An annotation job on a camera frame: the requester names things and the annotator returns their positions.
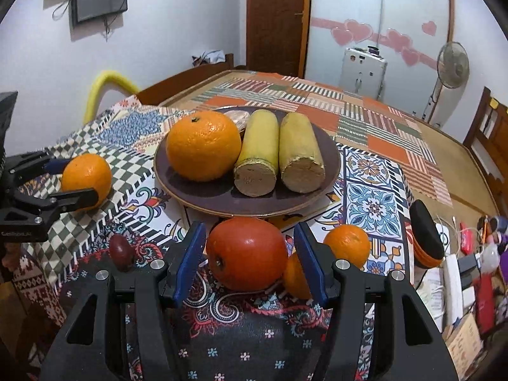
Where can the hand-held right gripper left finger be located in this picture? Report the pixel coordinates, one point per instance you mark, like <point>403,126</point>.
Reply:
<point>190,264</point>

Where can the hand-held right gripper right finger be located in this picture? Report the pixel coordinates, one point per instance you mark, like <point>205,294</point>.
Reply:
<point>311,266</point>

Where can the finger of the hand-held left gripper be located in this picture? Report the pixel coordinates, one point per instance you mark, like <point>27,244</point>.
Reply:
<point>57,166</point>
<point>75,199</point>

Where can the large orange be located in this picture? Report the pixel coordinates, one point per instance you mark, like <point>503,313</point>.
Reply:
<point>87,178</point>
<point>202,147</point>

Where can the red tomato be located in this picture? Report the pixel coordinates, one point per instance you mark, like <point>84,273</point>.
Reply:
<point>246,254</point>

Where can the purple round plate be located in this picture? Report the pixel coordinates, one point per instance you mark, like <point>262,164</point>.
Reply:
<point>222,198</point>

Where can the small mandarin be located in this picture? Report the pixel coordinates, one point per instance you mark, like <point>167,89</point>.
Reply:
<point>347,245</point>
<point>295,280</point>

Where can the dark red date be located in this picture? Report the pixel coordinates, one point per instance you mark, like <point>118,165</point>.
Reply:
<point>121,252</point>

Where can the patterned printed blanket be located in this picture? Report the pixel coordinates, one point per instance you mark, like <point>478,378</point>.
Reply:
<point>246,337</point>

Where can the yellow foam tube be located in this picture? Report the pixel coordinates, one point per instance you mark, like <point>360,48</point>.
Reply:
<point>103,81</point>

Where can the black orange oval case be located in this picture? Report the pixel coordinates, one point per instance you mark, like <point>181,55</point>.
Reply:
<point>426,230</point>

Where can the white power strip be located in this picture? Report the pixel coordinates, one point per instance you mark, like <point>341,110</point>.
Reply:
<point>453,289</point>

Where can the wooden bed footboard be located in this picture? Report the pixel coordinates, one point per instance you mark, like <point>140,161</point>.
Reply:
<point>186,83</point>

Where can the striped patchwork blanket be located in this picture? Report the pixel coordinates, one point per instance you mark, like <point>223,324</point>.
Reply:
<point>357,119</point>

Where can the pink packet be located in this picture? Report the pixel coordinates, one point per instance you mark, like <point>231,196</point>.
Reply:
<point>467,242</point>

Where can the cardboard box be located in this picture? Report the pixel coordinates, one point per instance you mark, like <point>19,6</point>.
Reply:
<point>464,341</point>

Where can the red box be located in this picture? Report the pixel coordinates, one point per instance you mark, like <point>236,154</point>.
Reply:
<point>485,305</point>

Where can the pile of clothes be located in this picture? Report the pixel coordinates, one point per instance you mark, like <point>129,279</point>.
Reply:
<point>208,57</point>

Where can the white appliance with kettle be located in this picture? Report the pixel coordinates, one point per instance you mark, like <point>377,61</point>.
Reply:
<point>363,73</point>

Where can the small dark round container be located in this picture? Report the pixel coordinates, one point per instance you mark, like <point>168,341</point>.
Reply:
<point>373,50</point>

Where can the standing electric fan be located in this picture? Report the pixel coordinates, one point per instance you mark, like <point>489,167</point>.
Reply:
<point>452,63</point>

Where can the brown wooden door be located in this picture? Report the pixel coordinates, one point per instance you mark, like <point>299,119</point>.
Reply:
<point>278,20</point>

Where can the frosted sliding wardrobe door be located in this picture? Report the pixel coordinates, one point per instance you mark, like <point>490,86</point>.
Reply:
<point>345,4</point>
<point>416,4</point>

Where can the small black wall monitor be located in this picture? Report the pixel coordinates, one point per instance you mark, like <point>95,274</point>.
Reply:
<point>101,2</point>

